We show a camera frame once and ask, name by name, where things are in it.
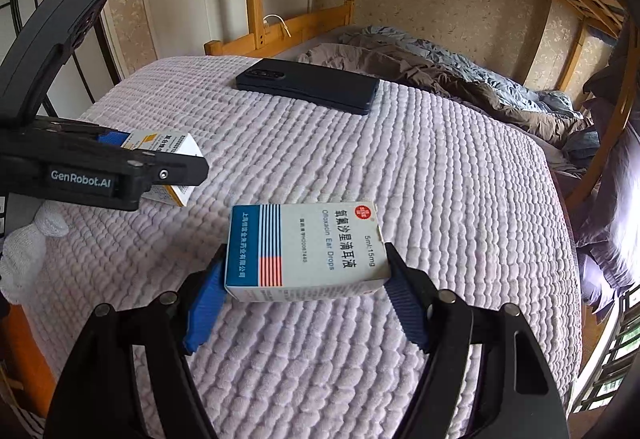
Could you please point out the person's left hand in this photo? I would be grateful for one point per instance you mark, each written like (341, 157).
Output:
(22, 259)

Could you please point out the white blue medicine box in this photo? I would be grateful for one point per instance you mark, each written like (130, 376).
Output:
(310, 244)

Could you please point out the grey brown duvet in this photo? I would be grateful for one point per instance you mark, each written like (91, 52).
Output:
(450, 79)

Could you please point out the striped rug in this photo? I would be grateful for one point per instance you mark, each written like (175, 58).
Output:
(20, 421)

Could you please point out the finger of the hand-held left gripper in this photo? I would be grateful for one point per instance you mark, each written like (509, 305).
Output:
(165, 174)
(112, 139)

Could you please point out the light purple quilted blanket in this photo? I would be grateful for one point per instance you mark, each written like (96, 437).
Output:
(400, 169)

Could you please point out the window with railing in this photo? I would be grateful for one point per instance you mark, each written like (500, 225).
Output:
(615, 354)

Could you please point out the purple cloth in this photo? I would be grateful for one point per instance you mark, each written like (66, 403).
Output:
(615, 199)

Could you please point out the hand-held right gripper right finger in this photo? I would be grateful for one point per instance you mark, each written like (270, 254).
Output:
(407, 304)

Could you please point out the black smartphone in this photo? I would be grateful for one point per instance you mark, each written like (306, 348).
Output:
(310, 86)

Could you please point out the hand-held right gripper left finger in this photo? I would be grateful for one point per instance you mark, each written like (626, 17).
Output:
(205, 304)

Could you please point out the white yellow medicine box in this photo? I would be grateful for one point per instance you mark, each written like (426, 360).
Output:
(170, 144)

